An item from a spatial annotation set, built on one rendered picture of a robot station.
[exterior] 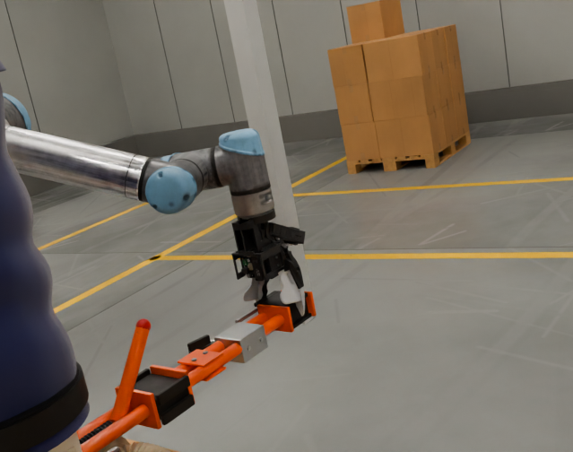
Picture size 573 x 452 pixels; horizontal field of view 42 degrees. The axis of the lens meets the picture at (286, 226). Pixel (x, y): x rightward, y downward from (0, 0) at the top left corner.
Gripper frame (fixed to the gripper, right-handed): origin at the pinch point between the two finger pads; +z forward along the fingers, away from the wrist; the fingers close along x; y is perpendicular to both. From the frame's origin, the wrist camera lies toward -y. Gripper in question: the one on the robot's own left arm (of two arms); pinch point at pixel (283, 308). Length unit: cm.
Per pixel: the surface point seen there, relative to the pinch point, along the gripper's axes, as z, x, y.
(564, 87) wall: 78, -204, -843
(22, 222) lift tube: -35, 10, 55
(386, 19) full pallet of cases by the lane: -45, -325, -650
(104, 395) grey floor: 107, -218, -103
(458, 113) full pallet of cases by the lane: 70, -267, -672
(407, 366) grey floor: 108, -80, -172
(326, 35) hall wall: -37, -523, -828
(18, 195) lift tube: -38, 10, 55
